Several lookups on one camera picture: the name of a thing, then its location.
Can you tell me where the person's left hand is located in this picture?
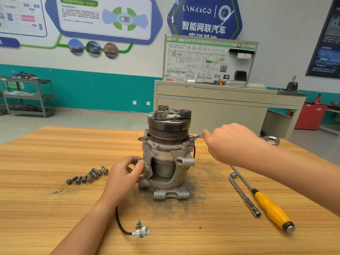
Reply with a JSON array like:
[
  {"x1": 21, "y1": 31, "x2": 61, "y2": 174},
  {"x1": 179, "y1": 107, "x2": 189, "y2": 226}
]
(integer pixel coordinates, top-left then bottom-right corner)
[{"x1": 99, "y1": 155, "x2": 146, "y2": 209}]

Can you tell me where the person's right hand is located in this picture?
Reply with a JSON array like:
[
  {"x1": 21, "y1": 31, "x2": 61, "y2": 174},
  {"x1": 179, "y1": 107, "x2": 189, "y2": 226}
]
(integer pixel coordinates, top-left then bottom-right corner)
[{"x1": 202, "y1": 123, "x2": 265, "y2": 167}]

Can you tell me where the silver combination wrench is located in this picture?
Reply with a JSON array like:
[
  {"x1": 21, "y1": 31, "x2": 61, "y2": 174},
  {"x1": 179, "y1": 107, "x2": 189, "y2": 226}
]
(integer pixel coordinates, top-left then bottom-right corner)
[{"x1": 188, "y1": 134, "x2": 280, "y2": 147}]

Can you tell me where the grey metal compressor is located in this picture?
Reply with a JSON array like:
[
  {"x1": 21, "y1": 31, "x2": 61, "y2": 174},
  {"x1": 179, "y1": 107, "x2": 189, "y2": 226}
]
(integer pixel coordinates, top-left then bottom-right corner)
[{"x1": 115, "y1": 105, "x2": 197, "y2": 238}]

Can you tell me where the person's left forearm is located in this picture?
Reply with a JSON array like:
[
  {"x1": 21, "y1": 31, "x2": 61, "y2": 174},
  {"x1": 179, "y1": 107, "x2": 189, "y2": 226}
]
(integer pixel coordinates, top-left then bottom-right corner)
[{"x1": 50, "y1": 198, "x2": 117, "y2": 255}]

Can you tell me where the person's right forearm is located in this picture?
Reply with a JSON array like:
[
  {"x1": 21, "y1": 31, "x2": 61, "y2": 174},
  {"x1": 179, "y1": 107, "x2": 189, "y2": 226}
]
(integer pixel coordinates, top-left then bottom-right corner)
[{"x1": 252, "y1": 143, "x2": 340, "y2": 218}]

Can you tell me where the beige workbench cabinet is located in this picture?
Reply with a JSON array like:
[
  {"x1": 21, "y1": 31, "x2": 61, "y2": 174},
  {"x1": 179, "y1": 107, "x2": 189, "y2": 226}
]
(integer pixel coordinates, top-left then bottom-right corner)
[{"x1": 153, "y1": 80, "x2": 308, "y2": 140}]

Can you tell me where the silver L-shaped socket wrench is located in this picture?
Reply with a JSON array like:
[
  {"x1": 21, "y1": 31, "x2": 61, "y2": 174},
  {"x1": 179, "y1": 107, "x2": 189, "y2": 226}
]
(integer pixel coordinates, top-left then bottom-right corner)
[{"x1": 229, "y1": 172, "x2": 262, "y2": 218}]

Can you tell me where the red cabinet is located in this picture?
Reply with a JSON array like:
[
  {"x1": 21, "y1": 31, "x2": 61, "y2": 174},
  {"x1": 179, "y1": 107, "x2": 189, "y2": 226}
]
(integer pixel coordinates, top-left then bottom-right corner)
[{"x1": 294, "y1": 102, "x2": 328, "y2": 131}]

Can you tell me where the small black device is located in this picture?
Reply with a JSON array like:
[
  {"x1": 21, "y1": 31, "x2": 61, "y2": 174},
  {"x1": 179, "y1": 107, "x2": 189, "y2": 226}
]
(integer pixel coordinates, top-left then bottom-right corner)
[{"x1": 285, "y1": 76, "x2": 299, "y2": 92}]

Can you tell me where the white wiring display board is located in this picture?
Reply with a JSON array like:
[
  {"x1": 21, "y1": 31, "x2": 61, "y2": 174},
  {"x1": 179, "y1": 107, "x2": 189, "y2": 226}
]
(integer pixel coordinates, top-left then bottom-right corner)
[{"x1": 163, "y1": 34, "x2": 259, "y2": 85}]

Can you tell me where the grey metal shelf cart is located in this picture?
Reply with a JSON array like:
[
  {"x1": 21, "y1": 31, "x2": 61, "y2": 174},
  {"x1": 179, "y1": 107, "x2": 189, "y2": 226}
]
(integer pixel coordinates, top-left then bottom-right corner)
[{"x1": 0, "y1": 72, "x2": 56, "y2": 118}]

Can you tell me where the blue rounded infographic panel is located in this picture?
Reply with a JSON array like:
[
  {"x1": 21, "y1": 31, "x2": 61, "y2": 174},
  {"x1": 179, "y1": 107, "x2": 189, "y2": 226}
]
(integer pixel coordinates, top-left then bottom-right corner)
[{"x1": 45, "y1": 0, "x2": 164, "y2": 46}]

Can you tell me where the yellow handled screwdriver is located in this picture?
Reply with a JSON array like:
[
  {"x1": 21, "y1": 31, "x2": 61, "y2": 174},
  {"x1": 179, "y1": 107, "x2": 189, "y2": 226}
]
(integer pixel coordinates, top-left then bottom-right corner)
[{"x1": 231, "y1": 166, "x2": 296, "y2": 234}]

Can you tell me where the blue hexagon wall sign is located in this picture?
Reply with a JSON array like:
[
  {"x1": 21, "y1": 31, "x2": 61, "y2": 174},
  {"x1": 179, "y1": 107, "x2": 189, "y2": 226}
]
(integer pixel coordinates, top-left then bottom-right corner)
[{"x1": 167, "y1": 0, "x2": 243, "y2": 40}]

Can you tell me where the round photo wall decal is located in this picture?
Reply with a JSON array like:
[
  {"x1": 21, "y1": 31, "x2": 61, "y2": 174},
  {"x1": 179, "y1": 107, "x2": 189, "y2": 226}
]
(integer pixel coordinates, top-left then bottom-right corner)
[
  {"x1": 67, "y1": 39, "x2": 85, "y2": 56},
  {"x1": 85, "y1": 41, "x2": 103, "y2": 58},
  {"x1": 103, "y1": 42, "x2": 120, "y2": 59}
]

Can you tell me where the dark wall poster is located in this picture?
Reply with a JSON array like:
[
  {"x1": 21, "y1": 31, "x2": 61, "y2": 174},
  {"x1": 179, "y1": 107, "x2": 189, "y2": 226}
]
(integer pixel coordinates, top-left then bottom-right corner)
[{"x1": 305, "y1": 2, "x2": 340, "y2": 79}]

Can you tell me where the white infographic wall panel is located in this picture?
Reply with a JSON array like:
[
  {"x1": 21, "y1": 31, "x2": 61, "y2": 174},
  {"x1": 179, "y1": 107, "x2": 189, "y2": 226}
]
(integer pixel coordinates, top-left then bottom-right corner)
[{"x1": 0, "y1": 0, "x2": 49, "y2": 38}]

